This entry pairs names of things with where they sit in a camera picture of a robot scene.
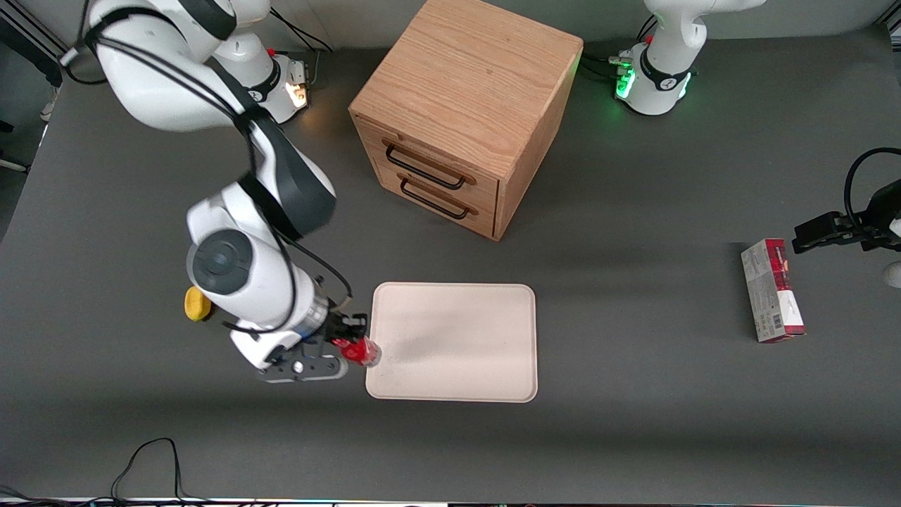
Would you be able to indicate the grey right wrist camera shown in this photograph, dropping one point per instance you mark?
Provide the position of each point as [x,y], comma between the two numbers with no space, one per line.
[303,369]

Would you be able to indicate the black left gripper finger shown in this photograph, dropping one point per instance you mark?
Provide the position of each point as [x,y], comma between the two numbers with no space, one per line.
[816,234]

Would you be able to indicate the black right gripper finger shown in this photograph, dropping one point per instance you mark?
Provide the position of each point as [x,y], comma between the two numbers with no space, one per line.
[354,324]
[320,348]

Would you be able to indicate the cream rectangular tray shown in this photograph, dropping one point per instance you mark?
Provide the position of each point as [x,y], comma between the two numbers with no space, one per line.
[454,341]

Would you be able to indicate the wooden two-drawer cabinet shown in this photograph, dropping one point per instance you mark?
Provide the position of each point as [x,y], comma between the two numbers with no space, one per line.
[464,77]

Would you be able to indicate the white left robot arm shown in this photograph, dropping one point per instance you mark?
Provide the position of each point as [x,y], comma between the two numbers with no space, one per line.
[662,70]

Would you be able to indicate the small coke bottle red cap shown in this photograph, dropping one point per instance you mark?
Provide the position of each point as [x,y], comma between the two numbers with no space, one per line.
[360,352]

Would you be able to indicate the yellow round object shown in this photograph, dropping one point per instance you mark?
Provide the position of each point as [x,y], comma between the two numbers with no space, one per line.
[198,304]

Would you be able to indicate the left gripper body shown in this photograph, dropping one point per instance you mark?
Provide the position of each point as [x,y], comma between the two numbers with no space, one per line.
[881,215]

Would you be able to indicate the wooden drawer front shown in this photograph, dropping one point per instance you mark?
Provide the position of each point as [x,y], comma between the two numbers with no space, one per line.
[486,211]
[479,176]

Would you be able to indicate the red plaid cardboard box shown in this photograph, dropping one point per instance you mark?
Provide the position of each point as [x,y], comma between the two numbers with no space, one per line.
[771,292]

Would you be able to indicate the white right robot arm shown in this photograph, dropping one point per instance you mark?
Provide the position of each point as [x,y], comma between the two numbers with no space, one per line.
[246,274]

